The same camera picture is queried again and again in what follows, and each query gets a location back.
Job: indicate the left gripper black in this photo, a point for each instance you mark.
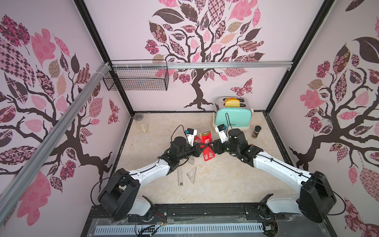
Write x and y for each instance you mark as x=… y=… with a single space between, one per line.
x=197 y=151

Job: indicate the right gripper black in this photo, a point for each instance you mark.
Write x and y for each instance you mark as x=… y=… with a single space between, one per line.
x=219 y=147

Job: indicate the clear protractor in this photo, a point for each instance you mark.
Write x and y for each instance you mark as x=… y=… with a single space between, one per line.
x=191 y=161

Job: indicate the clear triangle set square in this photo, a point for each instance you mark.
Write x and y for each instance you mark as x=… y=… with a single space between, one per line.
x=191 y=175

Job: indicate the clear straight ruler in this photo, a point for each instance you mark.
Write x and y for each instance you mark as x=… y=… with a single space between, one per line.
x=180 y=176

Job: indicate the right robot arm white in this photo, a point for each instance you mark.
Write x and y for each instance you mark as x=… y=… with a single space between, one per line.
x=314 y=197

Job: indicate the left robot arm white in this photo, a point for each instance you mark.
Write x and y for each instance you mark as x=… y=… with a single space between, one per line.
x=120 y=196

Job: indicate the mint green toaster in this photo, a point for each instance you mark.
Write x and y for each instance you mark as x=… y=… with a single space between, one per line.
x=235 y=117

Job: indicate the spice jar black lid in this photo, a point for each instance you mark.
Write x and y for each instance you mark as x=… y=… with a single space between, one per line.
x=256 y=131

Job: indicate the yellow toast slice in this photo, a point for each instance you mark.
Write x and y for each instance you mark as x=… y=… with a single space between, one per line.
x=232 y=102

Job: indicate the clear glass jar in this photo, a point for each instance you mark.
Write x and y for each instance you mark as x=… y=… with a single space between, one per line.
x=141 y=122

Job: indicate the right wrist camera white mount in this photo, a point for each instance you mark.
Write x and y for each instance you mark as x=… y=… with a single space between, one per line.
x=222 y=132

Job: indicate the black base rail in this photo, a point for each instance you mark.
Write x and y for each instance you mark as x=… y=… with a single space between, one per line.
x=249 y=210

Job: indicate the white slotted cable duct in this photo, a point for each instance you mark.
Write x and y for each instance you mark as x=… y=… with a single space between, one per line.
x=177 y=229

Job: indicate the aluminium rail back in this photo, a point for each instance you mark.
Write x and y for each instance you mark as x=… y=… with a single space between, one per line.
x=202 y=65

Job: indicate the aluminium rail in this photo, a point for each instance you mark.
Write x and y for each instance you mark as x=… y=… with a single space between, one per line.
x=202 y=65
x=22 y=180

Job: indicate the black wire basket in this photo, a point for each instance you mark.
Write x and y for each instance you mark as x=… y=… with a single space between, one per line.
x=138 y=75

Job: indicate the aluminium rail left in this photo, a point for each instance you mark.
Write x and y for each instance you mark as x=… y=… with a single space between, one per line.
x=22 y=180

